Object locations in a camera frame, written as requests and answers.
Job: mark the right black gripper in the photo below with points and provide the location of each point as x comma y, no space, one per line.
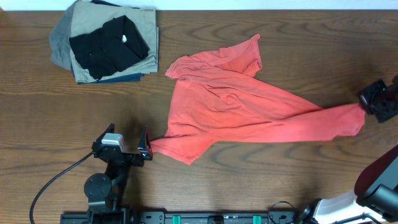
379,101

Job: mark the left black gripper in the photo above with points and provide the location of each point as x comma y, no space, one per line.
130,157

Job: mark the red t-shirt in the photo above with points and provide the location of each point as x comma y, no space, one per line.
217,97

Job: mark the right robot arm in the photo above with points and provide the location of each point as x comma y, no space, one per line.
374,198

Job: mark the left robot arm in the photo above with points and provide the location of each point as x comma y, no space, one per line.
105,190

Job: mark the navy folded garment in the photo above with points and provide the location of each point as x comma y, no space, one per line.
127,78

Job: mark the black folded garment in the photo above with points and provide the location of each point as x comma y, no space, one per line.
114,47

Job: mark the grey folded garment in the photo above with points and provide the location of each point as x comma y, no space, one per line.
59,39

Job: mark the beige folded garment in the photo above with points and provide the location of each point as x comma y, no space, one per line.
89,16

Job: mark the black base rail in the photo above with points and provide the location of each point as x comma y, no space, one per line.
159,217

